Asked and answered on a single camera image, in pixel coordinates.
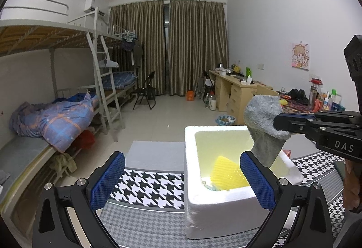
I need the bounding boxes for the wooden desk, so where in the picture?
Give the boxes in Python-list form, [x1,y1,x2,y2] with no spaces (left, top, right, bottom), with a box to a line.
[209,70,279,125]

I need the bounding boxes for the white air conditioner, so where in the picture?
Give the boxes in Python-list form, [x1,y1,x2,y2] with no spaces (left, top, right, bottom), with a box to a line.
[84,0,105,16]

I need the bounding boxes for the red snack packet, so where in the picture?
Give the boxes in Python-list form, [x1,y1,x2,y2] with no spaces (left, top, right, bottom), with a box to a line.
[283,149,291,158]

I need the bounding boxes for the grey sock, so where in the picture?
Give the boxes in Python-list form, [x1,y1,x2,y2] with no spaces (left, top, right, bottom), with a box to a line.
[244,95,291,168]

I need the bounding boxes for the white metal bunk bed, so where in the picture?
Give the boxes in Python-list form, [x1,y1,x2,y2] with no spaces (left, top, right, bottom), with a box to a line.
[0,0,143,209]

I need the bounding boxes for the blue plaid quilt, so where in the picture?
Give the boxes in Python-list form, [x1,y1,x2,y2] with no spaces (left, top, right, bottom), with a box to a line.
[9,92,99,153]

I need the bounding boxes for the anime girl poster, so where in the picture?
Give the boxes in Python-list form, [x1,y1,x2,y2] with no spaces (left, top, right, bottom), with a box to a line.
[291,42,310,70]

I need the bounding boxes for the brown striped curtains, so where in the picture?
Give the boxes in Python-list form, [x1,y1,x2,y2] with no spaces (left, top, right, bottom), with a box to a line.
[110,0,229,96]

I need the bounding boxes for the white styrofoam box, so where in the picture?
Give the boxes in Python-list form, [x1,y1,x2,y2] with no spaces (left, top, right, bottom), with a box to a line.
[183,124,305,240]

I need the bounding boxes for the toiletry bottles group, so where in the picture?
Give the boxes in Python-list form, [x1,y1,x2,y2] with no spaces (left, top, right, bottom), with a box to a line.
[308,76,345,112]

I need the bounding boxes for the black folding chair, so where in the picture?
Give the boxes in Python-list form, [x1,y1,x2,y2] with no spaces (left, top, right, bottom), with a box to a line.
[133,71,156,110]

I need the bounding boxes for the person right hand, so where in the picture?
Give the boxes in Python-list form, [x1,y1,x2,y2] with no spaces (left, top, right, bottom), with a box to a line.
[343,160,361,211]

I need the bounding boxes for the black headphones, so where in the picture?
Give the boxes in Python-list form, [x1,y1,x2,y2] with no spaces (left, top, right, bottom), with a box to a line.
[289,89,309,105]

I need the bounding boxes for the orange container on floor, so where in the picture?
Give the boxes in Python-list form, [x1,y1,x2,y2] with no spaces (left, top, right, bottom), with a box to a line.
[186,90,195,102]

